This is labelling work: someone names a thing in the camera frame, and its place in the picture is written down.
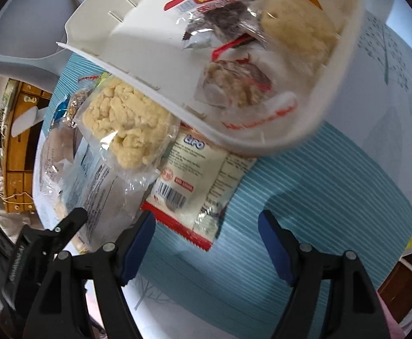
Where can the clear packet with white label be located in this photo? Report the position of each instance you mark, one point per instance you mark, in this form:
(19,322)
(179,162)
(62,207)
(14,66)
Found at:
(96,190)

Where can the white red-print bread packet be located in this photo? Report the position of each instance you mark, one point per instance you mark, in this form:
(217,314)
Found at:
(244,88)

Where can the large clear yellow puffs packet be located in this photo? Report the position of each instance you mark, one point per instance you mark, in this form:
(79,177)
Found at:
(128,127)

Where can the clear brown nut ball packet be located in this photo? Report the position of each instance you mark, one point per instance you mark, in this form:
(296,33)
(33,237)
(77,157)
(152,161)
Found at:
(223,19)
(73,104)

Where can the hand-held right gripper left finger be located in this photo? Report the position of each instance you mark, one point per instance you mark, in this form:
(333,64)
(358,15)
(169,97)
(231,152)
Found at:
(139,249)

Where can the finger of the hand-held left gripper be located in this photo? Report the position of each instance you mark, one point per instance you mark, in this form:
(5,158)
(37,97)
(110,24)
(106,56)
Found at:
(70,223)

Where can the small clear yellow puffs packet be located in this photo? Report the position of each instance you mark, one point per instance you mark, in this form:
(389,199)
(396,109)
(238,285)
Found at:
(297,28)

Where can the white plastic bin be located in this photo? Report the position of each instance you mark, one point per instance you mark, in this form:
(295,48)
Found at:
(149,17)

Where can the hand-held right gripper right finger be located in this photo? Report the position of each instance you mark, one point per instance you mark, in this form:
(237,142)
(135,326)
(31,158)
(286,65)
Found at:
(276,250)

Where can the green printed box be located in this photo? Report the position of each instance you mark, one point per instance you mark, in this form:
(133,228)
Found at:
(3,113)

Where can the teal leaf-print tablecloth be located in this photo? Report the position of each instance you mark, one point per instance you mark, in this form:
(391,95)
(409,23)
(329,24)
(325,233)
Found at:
(297,183)

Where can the white red-edged cracker packet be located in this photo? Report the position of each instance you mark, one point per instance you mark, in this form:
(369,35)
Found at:
(192,183)

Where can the clear brown biscuit packet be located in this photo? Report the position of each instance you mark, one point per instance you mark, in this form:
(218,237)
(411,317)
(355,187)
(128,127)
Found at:
(58,146)

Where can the grey office chair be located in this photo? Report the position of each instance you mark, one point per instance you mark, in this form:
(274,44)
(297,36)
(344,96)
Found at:
(26,17)

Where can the blue snack packet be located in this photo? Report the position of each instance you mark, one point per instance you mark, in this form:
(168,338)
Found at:
(59,109)

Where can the wooden desk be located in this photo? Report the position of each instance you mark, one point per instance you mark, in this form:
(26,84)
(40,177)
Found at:
(19,162)

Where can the green snack packet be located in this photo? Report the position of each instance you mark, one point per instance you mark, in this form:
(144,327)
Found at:
(102,78)

